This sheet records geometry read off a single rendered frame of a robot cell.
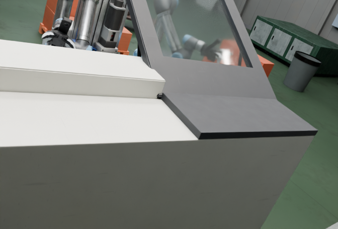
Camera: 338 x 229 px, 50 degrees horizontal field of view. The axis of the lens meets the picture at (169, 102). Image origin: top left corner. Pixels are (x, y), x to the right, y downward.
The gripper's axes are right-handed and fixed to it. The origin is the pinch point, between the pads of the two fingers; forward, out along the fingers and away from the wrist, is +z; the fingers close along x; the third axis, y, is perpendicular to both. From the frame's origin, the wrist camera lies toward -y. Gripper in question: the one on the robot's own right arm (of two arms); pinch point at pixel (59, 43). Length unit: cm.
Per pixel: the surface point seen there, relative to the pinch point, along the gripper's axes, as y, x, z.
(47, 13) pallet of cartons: 113, 4, -424
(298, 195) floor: 106, -301, -106
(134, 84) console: -11, -27, 43
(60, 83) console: -6, -1, 52
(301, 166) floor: 100, -343, -166
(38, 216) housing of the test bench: 24, -7, 81
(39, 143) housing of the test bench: -1, 1, 82
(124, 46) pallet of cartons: 107, -121, -398
